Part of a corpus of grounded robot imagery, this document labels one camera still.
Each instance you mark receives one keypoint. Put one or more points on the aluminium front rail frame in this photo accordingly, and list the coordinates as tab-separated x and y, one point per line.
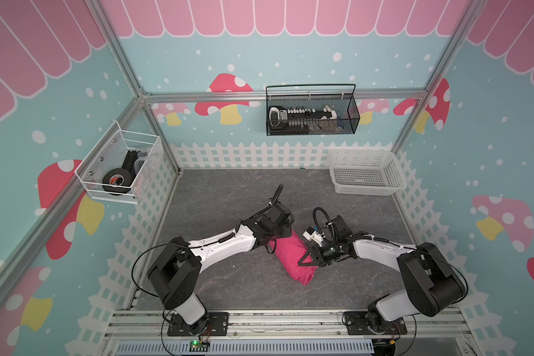
289	332

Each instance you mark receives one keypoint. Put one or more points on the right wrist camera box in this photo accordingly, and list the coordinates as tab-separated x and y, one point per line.
313	235

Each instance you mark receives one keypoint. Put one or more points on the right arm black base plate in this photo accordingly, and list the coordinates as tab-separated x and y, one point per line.
371	323

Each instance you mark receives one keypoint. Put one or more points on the small green-lit circuit board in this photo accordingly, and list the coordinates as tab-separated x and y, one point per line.
199	346

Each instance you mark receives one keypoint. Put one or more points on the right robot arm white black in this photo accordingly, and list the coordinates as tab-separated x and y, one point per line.
430	282

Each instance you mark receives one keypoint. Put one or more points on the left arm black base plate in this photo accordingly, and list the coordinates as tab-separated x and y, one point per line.
211	324

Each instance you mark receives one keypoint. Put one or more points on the white wire wall basket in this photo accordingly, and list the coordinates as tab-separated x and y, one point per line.
139	153

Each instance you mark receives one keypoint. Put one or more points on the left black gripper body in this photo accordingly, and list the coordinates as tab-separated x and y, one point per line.
283	231

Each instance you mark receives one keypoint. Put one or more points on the black tape roll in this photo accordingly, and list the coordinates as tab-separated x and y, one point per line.
117	181

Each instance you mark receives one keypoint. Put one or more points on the pink long pants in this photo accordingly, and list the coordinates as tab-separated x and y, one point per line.
290	251

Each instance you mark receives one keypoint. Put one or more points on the black white tool in basket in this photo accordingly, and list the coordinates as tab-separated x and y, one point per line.
301	119

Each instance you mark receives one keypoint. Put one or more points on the white plastic laundry basket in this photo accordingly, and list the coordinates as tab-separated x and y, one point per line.
364	171

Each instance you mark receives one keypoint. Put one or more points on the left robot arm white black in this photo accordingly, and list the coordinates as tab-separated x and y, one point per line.
175	272

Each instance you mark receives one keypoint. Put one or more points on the black wire mesh wall basket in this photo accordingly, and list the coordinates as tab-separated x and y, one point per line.
319	109

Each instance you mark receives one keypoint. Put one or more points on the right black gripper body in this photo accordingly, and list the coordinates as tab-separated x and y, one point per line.
326	254

